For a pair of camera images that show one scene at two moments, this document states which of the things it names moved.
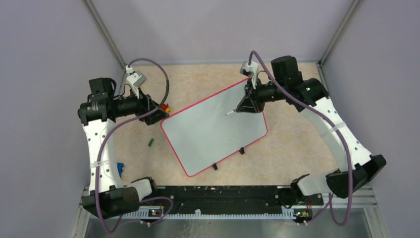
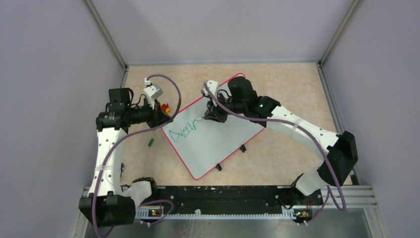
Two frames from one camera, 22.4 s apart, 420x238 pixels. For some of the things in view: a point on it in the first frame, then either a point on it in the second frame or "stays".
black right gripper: x=250 y=102 -> x=214 y=112
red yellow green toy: x=166 y=108 stays
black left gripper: x=146 y=104 -> x=157 y=117
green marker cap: x=150 y=142 stays
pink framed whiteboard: x=202 y=135 stays
